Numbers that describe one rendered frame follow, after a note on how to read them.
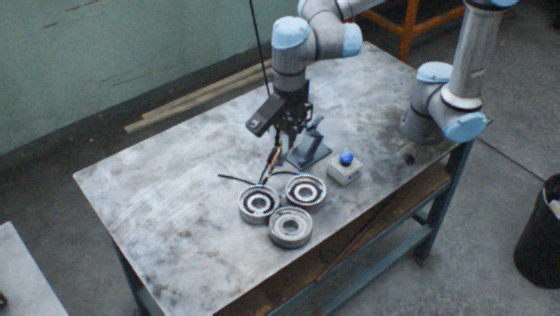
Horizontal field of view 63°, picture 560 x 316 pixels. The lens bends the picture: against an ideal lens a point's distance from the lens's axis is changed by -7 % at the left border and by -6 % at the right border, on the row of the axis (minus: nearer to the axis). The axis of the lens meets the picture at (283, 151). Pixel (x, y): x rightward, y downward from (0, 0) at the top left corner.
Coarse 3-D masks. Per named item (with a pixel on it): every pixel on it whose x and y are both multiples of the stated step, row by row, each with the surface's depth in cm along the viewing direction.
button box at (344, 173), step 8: (328, 160) 133; (336, 160) 133; (328, 168) 134; (336, 168) 131; (344, 168) 131; (352, 168) 131; (360, 168) 133; (336, 176) 132; (344, 176) 129; (352, 176) 132; (344, 184) 132
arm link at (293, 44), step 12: (276, 24) 99; (288, 24) 98; (300, 24) 99; (276, 36) 99; (288, 36) 97; (300, 36) 98; (312, 36) 100; (276, 48) 100; (288, 48) 99; (300, 48) 100; (312, 48) 100; (276, 60) 102; (288, 60) 101; (300, 60) 102; (312, 60) 103; (276, 72) 104; (288, 72) 103; (300, 72) 104
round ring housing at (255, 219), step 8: (272, 192) 126; (240, 200) 124; (248, 200) 124; (256, 200) 125; (264, 200) 125; (240, 208) 121; (264, 208) 122; (248, 216) 120; (256, 216) 119; (264, 216) 119
